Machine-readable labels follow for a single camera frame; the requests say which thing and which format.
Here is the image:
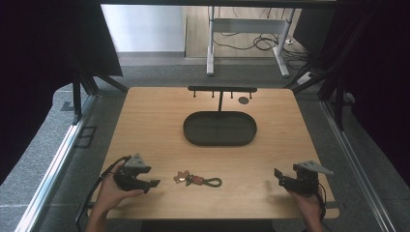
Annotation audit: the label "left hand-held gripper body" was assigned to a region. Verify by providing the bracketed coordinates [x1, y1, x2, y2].
[112, 153, 153, 192]

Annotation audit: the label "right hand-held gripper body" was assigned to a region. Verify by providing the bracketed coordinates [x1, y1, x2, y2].
[290, 159, 335, 197]

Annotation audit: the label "keychain with green cord loop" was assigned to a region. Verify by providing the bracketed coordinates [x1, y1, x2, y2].
[172, 169, 223, 189]

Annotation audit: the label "black key stand with tray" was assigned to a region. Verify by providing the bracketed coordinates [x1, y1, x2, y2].
[182, 85, 258, 148]

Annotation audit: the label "person's right hand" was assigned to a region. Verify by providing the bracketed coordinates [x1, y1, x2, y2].
[285, 188, 323, 224]

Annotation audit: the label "person's left hand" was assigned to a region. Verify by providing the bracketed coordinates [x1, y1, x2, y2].
[92, 163, 145, 217]

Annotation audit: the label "black metal stand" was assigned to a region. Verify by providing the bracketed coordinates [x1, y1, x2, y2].
[283, 72, 356, 131]
[71, 72, 130, 126]

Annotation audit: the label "white power strip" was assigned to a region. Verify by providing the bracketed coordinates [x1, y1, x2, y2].
[296, 71, 315, 86]

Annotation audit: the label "black curtain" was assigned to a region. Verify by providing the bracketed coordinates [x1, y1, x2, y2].
[291, 0, 410, 180]
[0, 0, 124, 187]

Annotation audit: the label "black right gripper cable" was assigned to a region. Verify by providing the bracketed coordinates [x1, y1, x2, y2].
[316, 182, 328, 221]

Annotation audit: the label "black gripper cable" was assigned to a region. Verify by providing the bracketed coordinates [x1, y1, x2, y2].
[316, 182, 328, 221]
[74, 156, 132, 228]

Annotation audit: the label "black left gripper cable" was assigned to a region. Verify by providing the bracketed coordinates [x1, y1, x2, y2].
[74, 156, 132, 228]

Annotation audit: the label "aluminium frame rail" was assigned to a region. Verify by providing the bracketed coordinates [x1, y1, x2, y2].
[14, 95, 99, 232]
[320, 100, 398, 232]

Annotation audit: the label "black floor cables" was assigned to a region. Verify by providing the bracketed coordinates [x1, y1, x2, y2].
[213, 7, 310, 71]

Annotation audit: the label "white metal desk frame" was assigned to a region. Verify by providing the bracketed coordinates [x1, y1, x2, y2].
[206, 6, 297, 78]

